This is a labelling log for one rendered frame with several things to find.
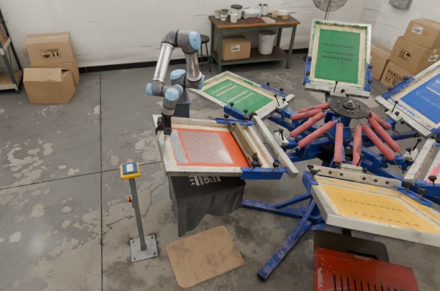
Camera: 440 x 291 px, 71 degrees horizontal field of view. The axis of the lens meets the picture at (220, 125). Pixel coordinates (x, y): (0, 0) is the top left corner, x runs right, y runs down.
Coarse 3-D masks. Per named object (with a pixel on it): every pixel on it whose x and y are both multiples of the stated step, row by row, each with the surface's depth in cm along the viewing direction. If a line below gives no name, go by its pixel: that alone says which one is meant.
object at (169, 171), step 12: (156, 120) 213; (180, 120) 223; (192, 120) 228; (204, 120) 233; (252, 132) 239; (168, 156) 184; (264, 156) 220; (168, 168) 175; (180, 168) 178; (192, 168) 181; (204, 168) 185; (216, 168) 188; (228, 168) 192; (240, 168) 195
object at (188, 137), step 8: (176, 128) 218; (184, 128) 221; (184, 136) 213; (192, 136) 216; (200, 136) 219; (208, 136) 222; (216, 136) 225; (224, 136) 228; (232, 136) 232; (184, 144) 205; (192, 144) 208; (200, 144) 211; (208, 144) 214; (216, 144) 216; (224, 144) 220; (232, 144) 223
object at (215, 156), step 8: (192, 152) 201; (200, 152) 203; (208, 152) 206; (216, 152) 209; (224, 152) 211; (232, 152) 214; (240, 152) 217; (176, 160) 189; (192, 160) 194; (200, 160) 196; (208, 160) 199; (216, 160) 201; (224, 160) 204; (232, 160) 207; (240, 160) 209
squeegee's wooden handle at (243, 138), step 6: (234, 126) 230; (240, 126) 226; (234, 132) 229; (240, 132) 221; (240, 138) 221; (246, 138) 215; (246, 144) 212; (246, 150) 212; (252, 150) 205; (252, 156) 204
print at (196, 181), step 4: (192, 176) 215; (196, 176) 215; (200, 176) 215; (204, 176) 215; (208, 176) 216; (212, 176) 216; (216, 176) 216; (192, 180) 212; (196, 180) 212; (200, 180) 212; (204, 180) 212; (208, 180) 213; (212, 180) 213; (216, 180) 213; (220, 180) 213; (192, 184) 209; (196, 184) 209; (200, 184) 209
